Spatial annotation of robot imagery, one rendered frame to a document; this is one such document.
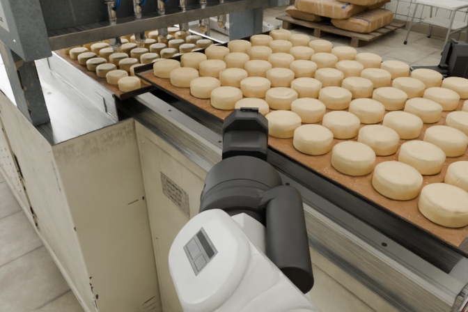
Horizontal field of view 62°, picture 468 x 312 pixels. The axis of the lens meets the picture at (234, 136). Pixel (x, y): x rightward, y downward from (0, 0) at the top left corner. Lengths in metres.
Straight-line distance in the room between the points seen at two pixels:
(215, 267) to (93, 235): 0.81
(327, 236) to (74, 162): 0.58
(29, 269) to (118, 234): 0.80
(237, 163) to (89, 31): 0.56
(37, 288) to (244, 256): 1.55
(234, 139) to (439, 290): 0.29
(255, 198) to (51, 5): 0.66
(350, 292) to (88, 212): 0.65
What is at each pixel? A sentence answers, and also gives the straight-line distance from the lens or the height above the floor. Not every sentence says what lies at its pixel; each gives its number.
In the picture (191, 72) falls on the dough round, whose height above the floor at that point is 1.02.
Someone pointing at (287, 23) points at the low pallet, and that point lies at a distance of 4.72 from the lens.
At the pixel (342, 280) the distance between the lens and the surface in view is 0.60.
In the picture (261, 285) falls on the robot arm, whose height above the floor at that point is 1.07.
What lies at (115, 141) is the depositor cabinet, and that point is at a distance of 0.96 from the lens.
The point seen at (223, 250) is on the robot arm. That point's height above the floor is 1.07.
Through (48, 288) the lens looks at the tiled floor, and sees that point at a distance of 1.76.
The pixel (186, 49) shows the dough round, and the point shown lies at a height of 0.92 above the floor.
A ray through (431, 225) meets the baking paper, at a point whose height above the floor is 1.00.
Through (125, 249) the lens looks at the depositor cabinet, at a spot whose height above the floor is 0.45.
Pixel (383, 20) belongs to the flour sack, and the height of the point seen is 0.20.
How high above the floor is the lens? 1.27
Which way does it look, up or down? 31 degrees down
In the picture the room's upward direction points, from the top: straight up
